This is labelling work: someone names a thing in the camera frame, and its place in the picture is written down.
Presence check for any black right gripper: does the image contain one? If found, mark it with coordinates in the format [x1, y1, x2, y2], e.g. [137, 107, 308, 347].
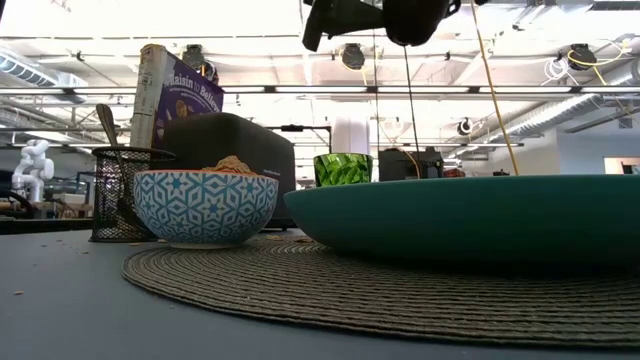
[301, 0, 461, 53]

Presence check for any purple raisin cereal box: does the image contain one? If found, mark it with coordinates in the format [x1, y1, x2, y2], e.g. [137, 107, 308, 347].
[129, 43, 225, 150]

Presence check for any metal spoon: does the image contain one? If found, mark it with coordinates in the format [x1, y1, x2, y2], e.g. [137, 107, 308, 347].
[95, 103, 135, 224]

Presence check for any black mesh utensil holder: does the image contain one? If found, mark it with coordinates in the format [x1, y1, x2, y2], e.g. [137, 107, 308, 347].
[89, 146, 177, 244]

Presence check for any green glass cup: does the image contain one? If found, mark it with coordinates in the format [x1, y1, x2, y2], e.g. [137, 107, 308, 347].
[313, 152, 374, 188]

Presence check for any black toaster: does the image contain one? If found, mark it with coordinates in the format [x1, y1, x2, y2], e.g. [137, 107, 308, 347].
[160, 112, 297, 231]

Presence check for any cereal heap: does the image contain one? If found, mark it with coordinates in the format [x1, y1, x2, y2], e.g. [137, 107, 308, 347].
[202, 155, 257, 176]

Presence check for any blue patterned ceramic bowl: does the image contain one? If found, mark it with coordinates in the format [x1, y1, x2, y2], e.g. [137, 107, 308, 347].
[132, 169, 280, 250]

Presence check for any green plate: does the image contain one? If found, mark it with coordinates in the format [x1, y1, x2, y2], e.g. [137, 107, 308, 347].
[283, 174, 640, 271]

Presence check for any round woven placemat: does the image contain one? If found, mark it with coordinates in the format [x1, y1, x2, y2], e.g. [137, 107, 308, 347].
[121, 234, 640, 351]

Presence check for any black cable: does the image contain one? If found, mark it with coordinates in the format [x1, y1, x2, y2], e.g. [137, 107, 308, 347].
[402, 44, 423, 180]

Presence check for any yellow cable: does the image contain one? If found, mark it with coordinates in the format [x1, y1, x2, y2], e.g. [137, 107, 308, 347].
[469, 0, 520, 177]

